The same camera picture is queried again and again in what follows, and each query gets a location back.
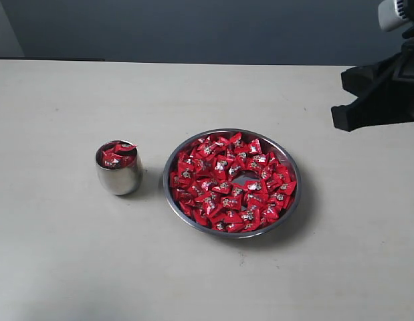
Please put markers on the red candy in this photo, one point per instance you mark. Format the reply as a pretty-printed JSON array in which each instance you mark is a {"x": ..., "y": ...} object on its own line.
[{"x": 117, "y": 155}]

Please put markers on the stainless steel cup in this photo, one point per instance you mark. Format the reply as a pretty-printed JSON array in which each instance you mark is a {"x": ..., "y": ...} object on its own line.
[{"x": 120, "y": 181}]

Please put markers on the stainless steel bowl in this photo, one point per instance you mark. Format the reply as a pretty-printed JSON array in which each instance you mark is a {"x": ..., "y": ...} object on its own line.
[{"x": 232, "y": 183}]

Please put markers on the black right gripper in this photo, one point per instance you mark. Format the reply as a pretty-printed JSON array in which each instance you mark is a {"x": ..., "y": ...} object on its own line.
[{"x": 395, "y": 107}]

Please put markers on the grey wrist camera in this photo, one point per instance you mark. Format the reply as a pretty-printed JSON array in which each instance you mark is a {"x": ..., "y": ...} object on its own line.
[{"x": 393, "y": 14}]

